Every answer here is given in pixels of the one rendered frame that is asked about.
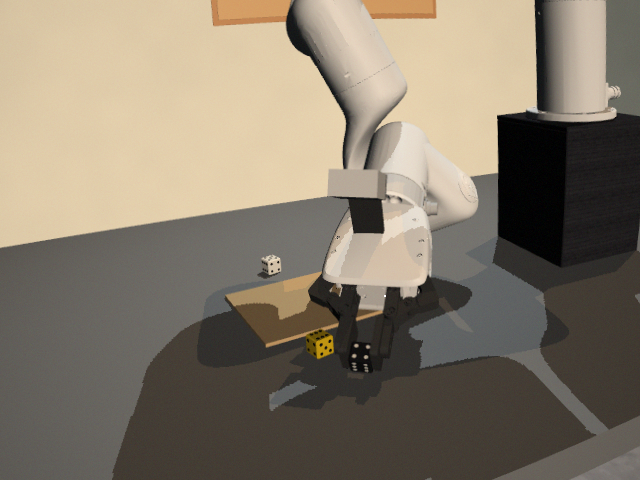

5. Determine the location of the orange flat mat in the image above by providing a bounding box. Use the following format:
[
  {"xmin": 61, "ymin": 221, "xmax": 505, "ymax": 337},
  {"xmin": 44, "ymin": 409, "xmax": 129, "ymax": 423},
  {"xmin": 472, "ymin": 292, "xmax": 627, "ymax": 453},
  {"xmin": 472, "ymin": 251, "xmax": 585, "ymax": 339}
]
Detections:
[{"xmin": 225, "ymin": 271, "xmax": 339, "ymax": 347}]

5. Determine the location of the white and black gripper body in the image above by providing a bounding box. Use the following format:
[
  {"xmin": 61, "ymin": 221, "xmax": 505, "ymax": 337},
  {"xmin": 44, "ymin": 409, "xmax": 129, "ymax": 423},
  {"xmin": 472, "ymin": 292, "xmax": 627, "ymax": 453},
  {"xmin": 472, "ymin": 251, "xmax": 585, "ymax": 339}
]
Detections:
[{"xmin": 322, "ymin": 191, "xmax": 432, "ymax": 311}]

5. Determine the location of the cream die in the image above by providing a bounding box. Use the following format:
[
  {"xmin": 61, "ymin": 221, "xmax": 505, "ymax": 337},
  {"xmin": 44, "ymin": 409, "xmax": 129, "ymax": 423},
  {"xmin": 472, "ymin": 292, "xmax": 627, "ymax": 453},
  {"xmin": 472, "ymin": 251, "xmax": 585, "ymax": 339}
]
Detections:
[{"xmin": 261, "ymin": 255, "xmax": 282, "ymax": 275}]

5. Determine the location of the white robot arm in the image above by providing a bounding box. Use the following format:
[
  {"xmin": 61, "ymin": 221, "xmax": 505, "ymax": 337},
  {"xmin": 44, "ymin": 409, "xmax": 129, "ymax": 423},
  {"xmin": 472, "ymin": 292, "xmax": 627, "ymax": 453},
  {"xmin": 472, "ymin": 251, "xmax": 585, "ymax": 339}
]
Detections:
[{"xmin": 286, "ymin": 0, "xmax": 621, "ymax": 234}]

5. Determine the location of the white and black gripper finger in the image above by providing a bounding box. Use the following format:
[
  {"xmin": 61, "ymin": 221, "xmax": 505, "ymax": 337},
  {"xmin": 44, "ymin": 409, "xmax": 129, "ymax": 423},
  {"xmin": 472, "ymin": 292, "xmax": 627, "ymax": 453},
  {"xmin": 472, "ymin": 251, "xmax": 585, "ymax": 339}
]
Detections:
[
  {"xmin": 370, "ymin": 274, "xmax": 439, "ymax": 371},
  {"xmin": 308, "ymin": 274, "xmax": 361, "ymax": 368}
]

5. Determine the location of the yellow die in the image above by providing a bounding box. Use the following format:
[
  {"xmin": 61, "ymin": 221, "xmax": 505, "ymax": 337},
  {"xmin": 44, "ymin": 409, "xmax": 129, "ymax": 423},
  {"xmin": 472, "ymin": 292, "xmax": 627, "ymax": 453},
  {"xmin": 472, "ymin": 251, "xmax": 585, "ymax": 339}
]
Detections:
[{"xmin": 306, "ymin": 329, "xmax": 334, "ymax": 359}]

